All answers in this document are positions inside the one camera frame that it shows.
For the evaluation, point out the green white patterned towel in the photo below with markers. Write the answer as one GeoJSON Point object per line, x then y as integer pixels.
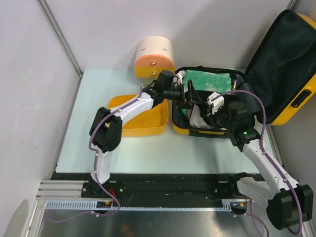
{"type": "Point", "coordinates": [208, 81]}

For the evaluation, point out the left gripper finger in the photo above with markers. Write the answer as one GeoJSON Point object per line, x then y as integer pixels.
{"type": "Point", "coordinates": [183, 105]}
{"type": "Point", "coordinates": [192, 96]}

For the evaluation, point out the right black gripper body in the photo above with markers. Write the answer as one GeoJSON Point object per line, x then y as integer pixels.
{"type": "Point", "coordinates": [219, 118]}

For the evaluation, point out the silver metal padlock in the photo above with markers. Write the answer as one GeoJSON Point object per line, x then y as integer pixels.
{"type": "Point", "coordinates": [234, 84]}

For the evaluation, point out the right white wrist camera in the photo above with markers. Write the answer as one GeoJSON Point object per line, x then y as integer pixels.
{"type": "Point", "coordinates": [215, 101]}

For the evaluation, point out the black garment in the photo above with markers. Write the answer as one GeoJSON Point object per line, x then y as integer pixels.
{"type": "Point", "coordinates": [204, 95]}

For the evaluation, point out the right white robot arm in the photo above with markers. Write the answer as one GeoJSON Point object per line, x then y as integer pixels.
{"type": "Point", "coordinates": [286, 202]}

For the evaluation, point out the white fluffy towel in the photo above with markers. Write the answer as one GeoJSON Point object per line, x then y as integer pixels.
{"type": "Point", "coordinates": [196, 119]}

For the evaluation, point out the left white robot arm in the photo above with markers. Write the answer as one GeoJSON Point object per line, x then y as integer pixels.
{"type": "Point", "coordinates": [106, 130]}

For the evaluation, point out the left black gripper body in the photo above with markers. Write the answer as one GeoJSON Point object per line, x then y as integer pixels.
{"type": "Point", "coordinates": [175, 95]}

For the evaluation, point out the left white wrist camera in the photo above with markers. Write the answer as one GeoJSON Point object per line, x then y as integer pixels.
{"type": "Point", "coordinates": [180, 76]}

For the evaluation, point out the white slotted cable duct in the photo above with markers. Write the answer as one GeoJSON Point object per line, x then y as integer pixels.
{"type": "Point", "coordinates": [100, 205]}

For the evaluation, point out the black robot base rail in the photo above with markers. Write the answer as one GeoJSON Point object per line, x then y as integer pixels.
{"type": "Point", "coordinates": [180, 190]}

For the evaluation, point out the pastel round drawer box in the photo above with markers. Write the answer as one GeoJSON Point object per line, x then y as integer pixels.
{"type": "Point", "coordinates": [153, 54]}

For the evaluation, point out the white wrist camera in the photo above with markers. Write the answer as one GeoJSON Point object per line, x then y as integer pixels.
{"type": "Point", "coordinates": [180, 76]}
{"type": "Point", "coordinates": [215, 101]}

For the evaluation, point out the yellow plastic basket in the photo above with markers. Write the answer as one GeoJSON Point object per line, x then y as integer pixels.
{"type": "Point", "coordinates": [148, 126]}

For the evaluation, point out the yellow Pikachu suitcase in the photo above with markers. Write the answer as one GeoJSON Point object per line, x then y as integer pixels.
{"type": "Point", "coordinates": [279, 80]}

